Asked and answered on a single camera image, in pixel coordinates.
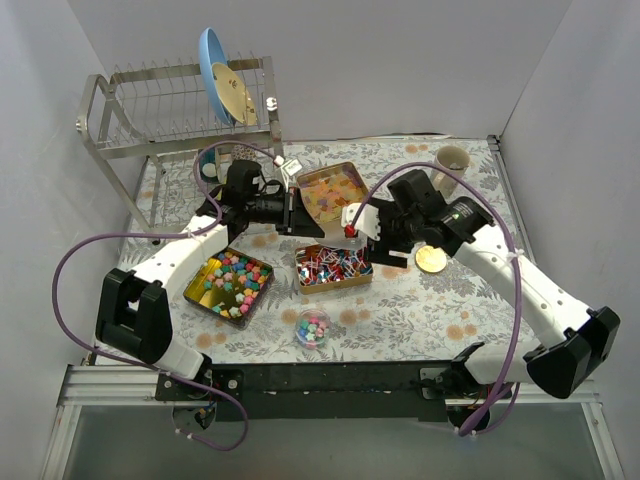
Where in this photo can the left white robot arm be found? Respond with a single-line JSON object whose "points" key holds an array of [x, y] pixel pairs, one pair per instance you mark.
{"points": [[134, 310]]}

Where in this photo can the steel dish rack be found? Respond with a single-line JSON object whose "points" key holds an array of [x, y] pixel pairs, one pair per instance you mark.
{"points": [[162, 115]]}

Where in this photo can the clear round candy jar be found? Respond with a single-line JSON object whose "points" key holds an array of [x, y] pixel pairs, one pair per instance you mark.
{"points": [[313, 328]]}

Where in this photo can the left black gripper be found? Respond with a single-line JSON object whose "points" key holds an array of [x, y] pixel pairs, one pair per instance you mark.
{"points": [[288, 213]]}

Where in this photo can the blue white mug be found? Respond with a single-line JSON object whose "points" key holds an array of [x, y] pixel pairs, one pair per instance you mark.
{"points": [[207, 165]]}

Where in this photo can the gold tin of lollipops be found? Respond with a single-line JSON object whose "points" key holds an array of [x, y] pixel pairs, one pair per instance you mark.
{"points": [[322, 269]]}

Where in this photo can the patterned ceramic cup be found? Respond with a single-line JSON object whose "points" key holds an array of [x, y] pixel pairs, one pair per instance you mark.
{"points": [[243, 153]]}

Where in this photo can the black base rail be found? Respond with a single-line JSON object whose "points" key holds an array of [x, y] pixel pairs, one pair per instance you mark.
{"points": [[345, 390]]}

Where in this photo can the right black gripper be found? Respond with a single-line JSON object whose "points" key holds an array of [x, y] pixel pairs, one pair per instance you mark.
{"points": [[382, 232]]}

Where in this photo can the gold tin of gummy candies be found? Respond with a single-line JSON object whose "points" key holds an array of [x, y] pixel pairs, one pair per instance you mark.
{"points": [[325, 192]]}

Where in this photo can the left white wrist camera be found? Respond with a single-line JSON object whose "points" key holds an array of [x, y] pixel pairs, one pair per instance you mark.
{"points": [[289, 171]]}

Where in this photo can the aluminium frame rail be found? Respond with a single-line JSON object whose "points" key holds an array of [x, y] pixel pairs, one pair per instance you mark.
{"points": [[113, 385]]}

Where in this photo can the floral table mat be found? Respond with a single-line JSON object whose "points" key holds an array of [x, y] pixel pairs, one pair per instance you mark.
{"points": [[403, 314]]}

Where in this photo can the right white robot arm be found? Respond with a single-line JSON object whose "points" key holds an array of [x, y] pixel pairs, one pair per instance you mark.
{"points": [[572, 339]]}

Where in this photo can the beige ceramic mug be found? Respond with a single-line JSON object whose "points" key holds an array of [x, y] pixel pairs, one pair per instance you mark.
{"points": [[455, 161]]}

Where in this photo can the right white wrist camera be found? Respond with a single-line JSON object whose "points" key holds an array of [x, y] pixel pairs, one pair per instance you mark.
{"points": [[361, 218]]}

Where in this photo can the gold tin of star candies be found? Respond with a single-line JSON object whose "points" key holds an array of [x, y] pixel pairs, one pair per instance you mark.
{"points": [[230, 286]]}

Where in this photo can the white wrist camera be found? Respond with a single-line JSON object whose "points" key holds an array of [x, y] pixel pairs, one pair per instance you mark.
{"points": [[361, 218], [289, 171]]}

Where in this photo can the blue plate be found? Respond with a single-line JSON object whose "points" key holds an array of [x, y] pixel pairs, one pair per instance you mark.
{"points": [[210, 51]]}

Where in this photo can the cream floral plate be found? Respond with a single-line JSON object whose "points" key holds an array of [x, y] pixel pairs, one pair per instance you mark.
{"points": [[234, 95]]}

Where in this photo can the gold round jar lid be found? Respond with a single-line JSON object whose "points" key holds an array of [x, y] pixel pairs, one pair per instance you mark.
{"points": [[430, 259]]}

